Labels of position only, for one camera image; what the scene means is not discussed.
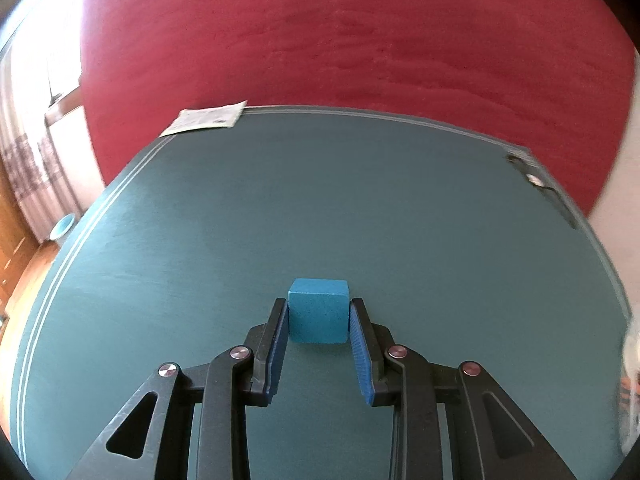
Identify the small blue wedge block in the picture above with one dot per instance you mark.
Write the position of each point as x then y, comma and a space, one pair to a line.
318, 311

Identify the light blue waste bin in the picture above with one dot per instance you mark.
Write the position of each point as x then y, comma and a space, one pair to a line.
62, 228

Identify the patterned curtain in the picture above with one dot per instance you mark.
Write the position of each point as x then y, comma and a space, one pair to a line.
36, 174

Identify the teal table mat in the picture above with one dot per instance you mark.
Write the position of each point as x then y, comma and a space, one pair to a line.
445, 242

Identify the white paper leaflet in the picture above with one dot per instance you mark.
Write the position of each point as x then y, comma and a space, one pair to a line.
205, 118

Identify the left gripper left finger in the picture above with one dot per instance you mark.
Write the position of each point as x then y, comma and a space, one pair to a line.
200, 410

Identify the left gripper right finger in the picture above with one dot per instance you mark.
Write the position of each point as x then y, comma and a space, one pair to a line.
442, 411

